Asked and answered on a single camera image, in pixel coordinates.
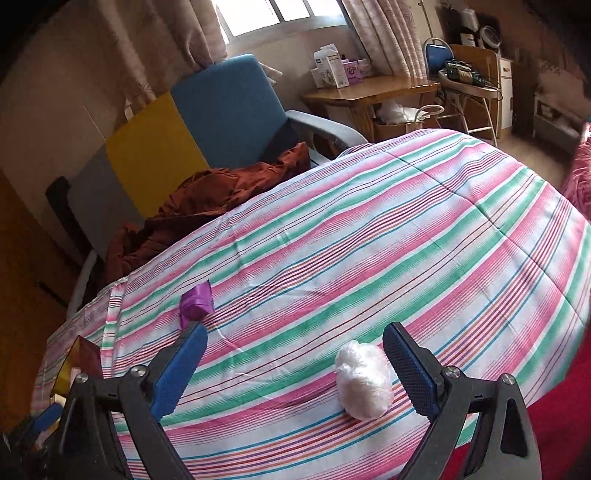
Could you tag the white plastic bag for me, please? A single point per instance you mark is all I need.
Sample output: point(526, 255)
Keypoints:
point(364, 383)
point(396, 113)

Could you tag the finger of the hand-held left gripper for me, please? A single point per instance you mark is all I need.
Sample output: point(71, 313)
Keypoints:
point(45, 422)

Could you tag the wooden desk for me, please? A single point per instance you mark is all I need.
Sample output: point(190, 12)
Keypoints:
point(369, 90)

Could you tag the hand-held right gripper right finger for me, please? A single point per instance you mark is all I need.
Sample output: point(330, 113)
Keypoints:
point(411, 369)

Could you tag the wooden wardrobe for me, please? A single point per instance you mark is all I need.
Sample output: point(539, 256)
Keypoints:
point(27, 277)

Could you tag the pink patterned curtain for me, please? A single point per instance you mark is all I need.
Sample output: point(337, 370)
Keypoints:
point(383, 37)
point(184, 37)

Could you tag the pink textured blanket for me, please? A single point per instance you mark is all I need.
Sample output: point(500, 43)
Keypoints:
point(579, 175)

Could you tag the black rolled mat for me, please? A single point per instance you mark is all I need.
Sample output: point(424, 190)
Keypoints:
point(57, 198)

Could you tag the striped pink green blanket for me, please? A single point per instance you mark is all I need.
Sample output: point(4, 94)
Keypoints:
point(369, 240)

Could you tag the purple product box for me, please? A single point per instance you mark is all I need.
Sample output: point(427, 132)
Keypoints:
point(356, 70)

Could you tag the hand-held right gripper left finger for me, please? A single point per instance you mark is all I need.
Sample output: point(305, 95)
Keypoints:
point(180, 369)

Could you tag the blue chair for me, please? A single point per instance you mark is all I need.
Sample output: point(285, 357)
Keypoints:
point(436, 55)

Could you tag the wooden cabinet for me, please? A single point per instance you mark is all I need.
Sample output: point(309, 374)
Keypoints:
point(475, 55)

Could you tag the window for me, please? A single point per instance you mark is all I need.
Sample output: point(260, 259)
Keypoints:
point(277, 14)

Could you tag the white desk fan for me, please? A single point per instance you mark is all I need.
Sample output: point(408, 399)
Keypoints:
point(489, 38)

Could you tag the gold cardboard box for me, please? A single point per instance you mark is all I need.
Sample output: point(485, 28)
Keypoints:
point(85, 357)

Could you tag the grey yellow blue sofa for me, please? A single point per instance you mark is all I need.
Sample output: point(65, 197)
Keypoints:
point(221, 106)

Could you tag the white product box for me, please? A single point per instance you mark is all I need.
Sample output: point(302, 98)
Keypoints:
point(330, 67)

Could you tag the maroon cloth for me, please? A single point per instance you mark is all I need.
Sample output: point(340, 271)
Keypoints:
point(207, 194)

